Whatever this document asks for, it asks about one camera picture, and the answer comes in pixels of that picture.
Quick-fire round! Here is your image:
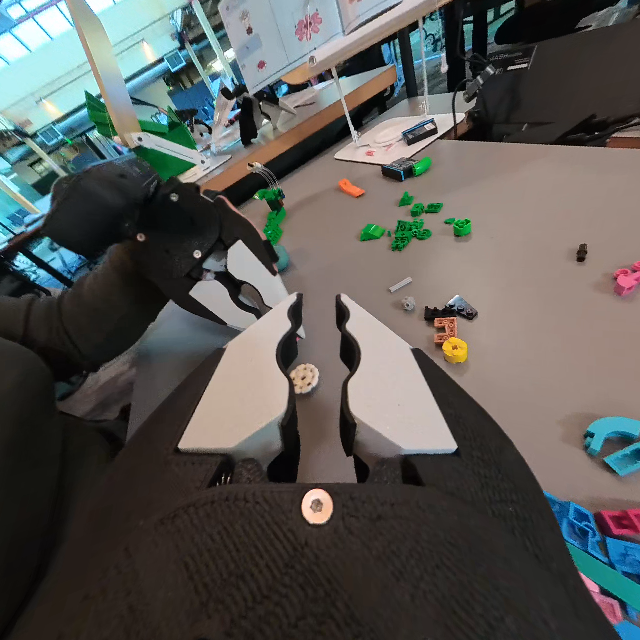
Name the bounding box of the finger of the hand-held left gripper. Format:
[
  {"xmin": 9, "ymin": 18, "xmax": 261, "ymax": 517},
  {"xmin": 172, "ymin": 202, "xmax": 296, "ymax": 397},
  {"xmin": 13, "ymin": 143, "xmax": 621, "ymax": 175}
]
[
  {"xmin": 219, "ymin": 239, "xmax": 296, "ymax": 317},
  {"xmin": 189, "ymin": 276, "xmax": 263, "ymax": 332}
]

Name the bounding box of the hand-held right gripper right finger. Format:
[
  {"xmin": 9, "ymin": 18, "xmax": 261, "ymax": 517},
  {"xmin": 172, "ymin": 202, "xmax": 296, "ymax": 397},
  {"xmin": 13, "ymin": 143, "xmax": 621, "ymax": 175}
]
[{"xmin": 335, "ymin": 293, "xmax": 459, "ymax": 465}]

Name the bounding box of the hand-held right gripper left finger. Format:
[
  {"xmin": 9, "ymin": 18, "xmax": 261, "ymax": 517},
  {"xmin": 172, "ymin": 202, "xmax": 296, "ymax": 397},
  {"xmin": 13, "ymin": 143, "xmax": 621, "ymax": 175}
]
[{"xmin": 177, "ymin": 293, "xmax": 305, "ymax": 466}]

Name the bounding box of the beige round wheel brick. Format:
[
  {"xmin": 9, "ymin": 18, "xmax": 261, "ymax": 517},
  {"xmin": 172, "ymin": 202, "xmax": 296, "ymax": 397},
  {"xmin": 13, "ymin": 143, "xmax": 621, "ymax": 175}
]
[{"xmin": 289, "ymin": 363, "xmax": 321, "ymax": 395}]

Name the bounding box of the person's left forearm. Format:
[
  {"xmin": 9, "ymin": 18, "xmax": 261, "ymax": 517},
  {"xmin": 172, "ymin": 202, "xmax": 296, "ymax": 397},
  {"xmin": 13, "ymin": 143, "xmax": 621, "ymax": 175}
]
[{"xmin": 0, "ymin": 240, "xmax": 168, "ymax": 373}]

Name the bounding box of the grey desk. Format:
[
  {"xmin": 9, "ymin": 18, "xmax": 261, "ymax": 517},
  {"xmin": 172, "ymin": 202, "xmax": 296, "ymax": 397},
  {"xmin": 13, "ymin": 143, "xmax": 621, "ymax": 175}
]
[{"xmin": 127, "ymin": 139, "xmax": 640, "ymax": 516}]

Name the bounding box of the green brick plant model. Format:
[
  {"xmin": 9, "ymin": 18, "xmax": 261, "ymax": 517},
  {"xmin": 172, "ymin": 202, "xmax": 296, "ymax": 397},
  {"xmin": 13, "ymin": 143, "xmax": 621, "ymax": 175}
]
[{"xmin": 255, "ymin": 187, "xmax": 288, "ymax": 246}]

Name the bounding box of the green plastic panel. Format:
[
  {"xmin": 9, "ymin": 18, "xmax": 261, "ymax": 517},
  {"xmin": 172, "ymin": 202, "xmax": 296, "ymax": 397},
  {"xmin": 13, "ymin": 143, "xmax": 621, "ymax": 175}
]
[{"xmin": 84, "ymin": 90, "xmax": 201, "ymax": 178}]

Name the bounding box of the black wedge plate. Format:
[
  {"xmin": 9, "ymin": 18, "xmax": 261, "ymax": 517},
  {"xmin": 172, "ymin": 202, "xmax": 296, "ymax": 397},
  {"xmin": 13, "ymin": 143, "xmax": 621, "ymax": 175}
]
[{"xmin": 445, "ymin": 295, "xmax": 479, "ymax": 321}]

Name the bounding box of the black white toy model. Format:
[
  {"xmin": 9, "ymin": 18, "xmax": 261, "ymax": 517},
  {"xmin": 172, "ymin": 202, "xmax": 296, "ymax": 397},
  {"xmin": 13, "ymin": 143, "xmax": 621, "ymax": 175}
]
[{"xmin": 220, "ymin": 85, "xmax": 318, "ymax": 147}]

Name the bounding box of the pile of small green bricks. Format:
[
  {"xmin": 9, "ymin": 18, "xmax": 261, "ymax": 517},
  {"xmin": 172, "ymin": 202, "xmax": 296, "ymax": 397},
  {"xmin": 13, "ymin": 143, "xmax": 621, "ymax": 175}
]
[{"xmin": 360, "ymin": 191, "xmax": 472, "ymax": 252}]

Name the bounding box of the small black box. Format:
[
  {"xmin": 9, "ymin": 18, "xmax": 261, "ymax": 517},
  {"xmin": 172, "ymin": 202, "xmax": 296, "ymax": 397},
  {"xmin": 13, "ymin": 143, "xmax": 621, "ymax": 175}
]
[
  {"xmin": 381, "ymin": 157, "xmax": 420, "ymax": 182},
  {"xmin": 401, "ymin": 118, "xmax": 439, "ymax": 147}
]

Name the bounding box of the teal arch brick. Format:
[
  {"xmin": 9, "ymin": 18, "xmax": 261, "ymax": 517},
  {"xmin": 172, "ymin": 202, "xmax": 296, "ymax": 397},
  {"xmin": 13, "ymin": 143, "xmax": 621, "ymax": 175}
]
[{"xmin": 582, "ymin": 416, "xmax": 640, "ymax": 476}]

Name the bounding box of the pile of colourful bricks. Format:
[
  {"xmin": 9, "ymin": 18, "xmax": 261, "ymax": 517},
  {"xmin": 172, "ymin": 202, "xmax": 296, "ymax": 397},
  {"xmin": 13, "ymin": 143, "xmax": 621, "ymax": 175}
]
[{"xmin": 544, "ymin": 492, "xmax": 640, "ymax": 640}]

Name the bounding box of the instruction booklet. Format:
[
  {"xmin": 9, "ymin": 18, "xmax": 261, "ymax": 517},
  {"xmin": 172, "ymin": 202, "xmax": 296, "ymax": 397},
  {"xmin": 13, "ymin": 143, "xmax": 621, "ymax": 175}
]
[{"xmin": 218, "ymin": 0, "xmax": 406, "ymax": 95}]

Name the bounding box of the pink small brick assembly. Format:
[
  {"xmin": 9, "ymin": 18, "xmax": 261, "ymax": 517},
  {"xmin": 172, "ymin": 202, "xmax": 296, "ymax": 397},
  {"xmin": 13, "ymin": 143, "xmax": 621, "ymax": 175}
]
[{"xmin": 612, "ymin": 261, "xmax": 640, "ymax": 297}]

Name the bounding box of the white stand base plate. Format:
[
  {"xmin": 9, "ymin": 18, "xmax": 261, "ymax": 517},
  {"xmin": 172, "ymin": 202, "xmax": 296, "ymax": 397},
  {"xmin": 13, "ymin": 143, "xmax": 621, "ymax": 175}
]
[{"xmin": 334, "ymin": 111, "xmax": 467, "ymax": 163}]

